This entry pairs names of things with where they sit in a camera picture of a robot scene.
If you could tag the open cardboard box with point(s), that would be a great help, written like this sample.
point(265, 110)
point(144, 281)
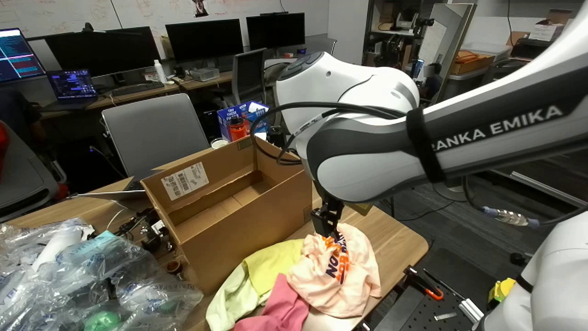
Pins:
point(221, 205)

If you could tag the open laptop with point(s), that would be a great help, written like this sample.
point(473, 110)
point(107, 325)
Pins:
point(72, 86)

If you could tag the peach printed cloth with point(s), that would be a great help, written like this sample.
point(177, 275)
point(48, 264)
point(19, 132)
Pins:
point(337, 275)

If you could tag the clear plastic bag pile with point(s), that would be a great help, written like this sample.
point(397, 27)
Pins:
point(61, 279)

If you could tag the grey office chair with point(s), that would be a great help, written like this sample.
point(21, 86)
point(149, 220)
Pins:
point(153, 132)

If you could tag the black monitor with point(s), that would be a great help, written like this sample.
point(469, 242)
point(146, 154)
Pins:
point(276, 30)
point(206, 40)
point(105, 53)

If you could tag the left black monitor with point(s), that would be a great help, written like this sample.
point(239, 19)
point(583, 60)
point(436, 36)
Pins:
point(105, 53)

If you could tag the blue snack box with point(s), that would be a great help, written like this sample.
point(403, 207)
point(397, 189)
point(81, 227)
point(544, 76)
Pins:
point(249, 111)

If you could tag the middle black monitor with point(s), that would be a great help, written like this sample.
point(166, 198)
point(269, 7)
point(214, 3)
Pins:
point(206, 40)

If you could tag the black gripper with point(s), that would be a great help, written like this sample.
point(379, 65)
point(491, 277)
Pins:
point(326, 218)

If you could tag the orange handled tool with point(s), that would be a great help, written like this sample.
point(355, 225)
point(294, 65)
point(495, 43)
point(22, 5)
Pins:
point(425, 286)

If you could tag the right black monitor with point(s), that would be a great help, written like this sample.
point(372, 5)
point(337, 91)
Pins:
point(276, 30)

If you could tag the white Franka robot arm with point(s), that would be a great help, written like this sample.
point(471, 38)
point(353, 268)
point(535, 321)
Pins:
point(361, 132)

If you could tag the lit blue monitor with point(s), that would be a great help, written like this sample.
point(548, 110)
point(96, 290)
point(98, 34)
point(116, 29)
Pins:
point(17, 58)

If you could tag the yellow-green cloth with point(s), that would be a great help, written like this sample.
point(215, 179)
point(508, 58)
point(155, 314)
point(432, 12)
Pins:
point(250, 282)

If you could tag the pink cloth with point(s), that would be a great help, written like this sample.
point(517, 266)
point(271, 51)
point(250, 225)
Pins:
point(283, 312)

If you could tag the red water bottle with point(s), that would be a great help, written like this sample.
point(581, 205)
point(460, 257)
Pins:
point(237, 128)

